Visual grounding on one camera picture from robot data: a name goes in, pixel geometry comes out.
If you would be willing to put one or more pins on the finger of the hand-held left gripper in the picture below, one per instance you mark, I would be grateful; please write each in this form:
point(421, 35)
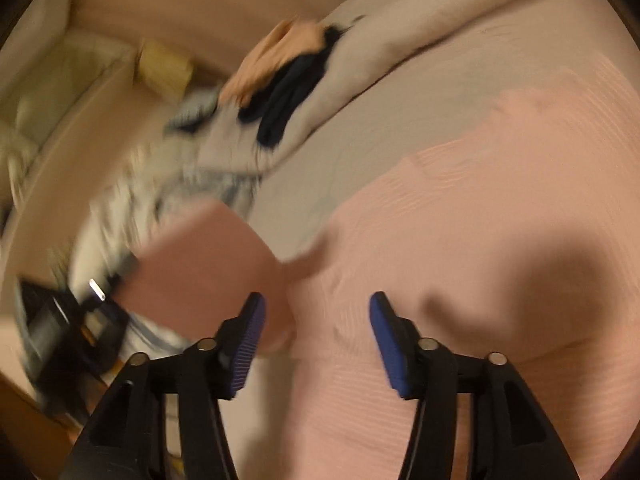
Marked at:
point(112, 282)

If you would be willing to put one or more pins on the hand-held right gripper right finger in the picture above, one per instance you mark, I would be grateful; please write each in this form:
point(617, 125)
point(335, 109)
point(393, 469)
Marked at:
point(389, 345)

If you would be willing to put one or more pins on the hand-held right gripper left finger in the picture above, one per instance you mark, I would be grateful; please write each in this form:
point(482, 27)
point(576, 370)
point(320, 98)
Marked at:
point(246, 342)

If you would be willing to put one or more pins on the pink striped top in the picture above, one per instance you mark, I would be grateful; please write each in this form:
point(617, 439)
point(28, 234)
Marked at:
point(450, 260)

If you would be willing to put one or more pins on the white patterned cloth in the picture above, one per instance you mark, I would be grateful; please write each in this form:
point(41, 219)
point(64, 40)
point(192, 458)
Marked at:
point(165, 195)

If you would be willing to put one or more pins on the pink bed sheet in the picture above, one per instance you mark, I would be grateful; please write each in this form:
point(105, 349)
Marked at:
point(400, 125)

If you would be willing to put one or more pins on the yellow box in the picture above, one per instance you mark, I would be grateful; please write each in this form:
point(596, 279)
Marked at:
point(165, 67)

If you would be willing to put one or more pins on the dark navy cloth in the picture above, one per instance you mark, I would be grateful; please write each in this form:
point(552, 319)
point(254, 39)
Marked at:
point(290, 92)

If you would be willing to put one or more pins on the peach cloth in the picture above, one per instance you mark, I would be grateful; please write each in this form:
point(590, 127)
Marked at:
point(267, 62)

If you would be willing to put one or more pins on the pale quilted duvet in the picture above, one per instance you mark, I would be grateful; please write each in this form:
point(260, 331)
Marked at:
point(410, 25)

